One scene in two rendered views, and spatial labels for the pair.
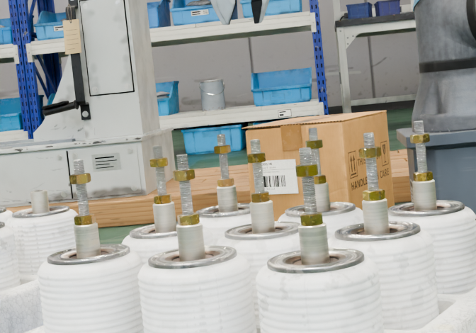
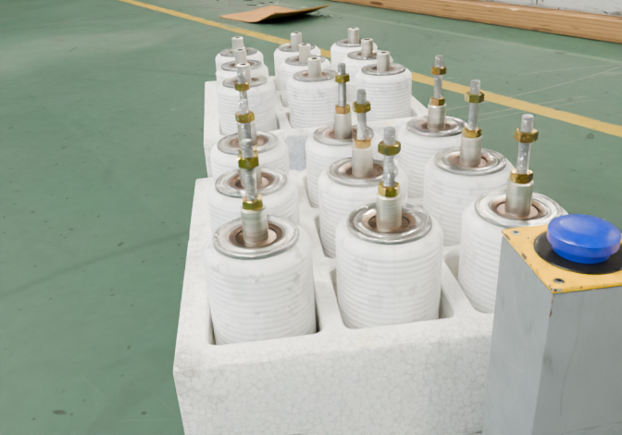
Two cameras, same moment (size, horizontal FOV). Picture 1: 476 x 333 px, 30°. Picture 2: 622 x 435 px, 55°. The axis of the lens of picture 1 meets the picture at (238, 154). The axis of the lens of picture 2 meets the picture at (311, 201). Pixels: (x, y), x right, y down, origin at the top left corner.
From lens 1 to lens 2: 0.63 m
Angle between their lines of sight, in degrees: 54
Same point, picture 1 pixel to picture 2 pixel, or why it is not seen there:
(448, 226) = (495, 242)
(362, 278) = (242, 274)
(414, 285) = (372, 289)
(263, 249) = (327, 192)
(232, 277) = not seen: hidden behind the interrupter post
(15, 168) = not seen: outside the picture
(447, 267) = (487, 279)
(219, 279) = (230, 211)
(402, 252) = (362, 257)
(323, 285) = (210, 266)
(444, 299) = (454, 307)
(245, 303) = not seen: hidden behind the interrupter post
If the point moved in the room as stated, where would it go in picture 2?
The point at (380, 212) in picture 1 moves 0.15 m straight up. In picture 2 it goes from (381, 208) to (382, 31)
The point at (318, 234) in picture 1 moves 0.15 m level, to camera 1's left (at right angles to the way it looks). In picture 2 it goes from (245, 218) to (161, 170)
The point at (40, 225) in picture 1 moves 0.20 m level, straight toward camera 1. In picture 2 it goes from (366, 82) to (292, 116)
